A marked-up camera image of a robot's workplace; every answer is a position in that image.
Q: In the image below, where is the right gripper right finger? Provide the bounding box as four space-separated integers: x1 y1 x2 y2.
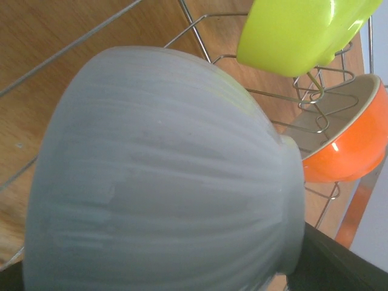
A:
287 223 387 291

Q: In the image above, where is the lime green bowl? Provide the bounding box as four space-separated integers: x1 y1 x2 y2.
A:
236 0 382 77

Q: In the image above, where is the grey patterned bowl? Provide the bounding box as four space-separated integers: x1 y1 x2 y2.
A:
22 45 306 291

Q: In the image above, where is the metal wire dish rack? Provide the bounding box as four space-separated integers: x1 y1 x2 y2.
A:
0 0 380 270

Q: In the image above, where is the orange bowl white inside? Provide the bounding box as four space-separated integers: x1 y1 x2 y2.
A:
289 74 387 182

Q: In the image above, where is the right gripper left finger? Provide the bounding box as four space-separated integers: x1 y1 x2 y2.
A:
0 262 24 291

